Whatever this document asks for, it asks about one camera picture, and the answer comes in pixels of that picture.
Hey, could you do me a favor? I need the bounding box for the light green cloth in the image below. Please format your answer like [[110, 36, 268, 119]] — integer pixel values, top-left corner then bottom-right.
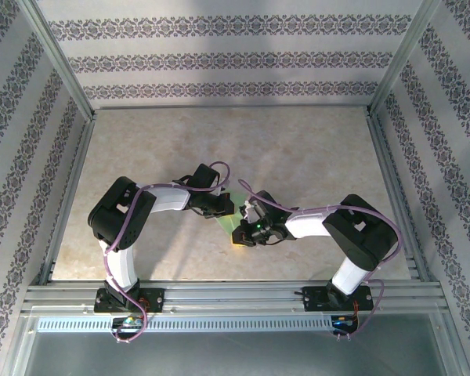
[[213, 190, 249, 244]]

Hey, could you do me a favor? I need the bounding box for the grey metal sheet panel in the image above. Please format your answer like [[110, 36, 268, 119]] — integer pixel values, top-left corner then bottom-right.
[[21, 331, 450, 376]]

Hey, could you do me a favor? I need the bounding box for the aluminium mounting rail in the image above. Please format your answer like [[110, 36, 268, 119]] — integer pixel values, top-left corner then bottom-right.
[[21, 280, 444, 315]]

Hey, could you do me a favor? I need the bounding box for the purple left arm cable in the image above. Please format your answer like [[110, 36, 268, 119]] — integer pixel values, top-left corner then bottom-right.
[[103, 161, 231, 344]]

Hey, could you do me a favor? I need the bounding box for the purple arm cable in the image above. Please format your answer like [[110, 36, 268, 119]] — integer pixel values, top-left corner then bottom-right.
[[238, 179, 405, 342], [103, 161, 231, 344]]

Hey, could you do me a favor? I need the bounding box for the grey slotted cable duct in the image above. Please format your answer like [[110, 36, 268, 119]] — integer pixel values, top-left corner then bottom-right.
[[36, 316, 361, 334]]

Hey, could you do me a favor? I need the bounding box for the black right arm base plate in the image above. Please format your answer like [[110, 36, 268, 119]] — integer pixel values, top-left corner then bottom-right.
[[303, 285, 373, 313]]

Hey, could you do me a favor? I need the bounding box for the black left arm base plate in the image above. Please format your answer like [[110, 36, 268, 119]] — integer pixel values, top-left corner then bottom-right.
[[93, 287, 165, 314]]

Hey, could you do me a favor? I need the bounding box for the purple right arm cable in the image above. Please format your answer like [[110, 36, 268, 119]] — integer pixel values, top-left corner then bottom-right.
[[238, 179, 405, 342]]

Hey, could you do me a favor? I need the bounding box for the aluminium side rail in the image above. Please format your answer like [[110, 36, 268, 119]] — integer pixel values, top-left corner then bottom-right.
[[366, 115, 434, 283], [38, 119, 97, 285]]

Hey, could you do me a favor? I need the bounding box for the aluminium frame post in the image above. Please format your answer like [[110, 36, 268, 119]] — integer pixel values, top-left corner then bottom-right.
[[366, 0, 448, 118], [17, 0, 98, 125]]

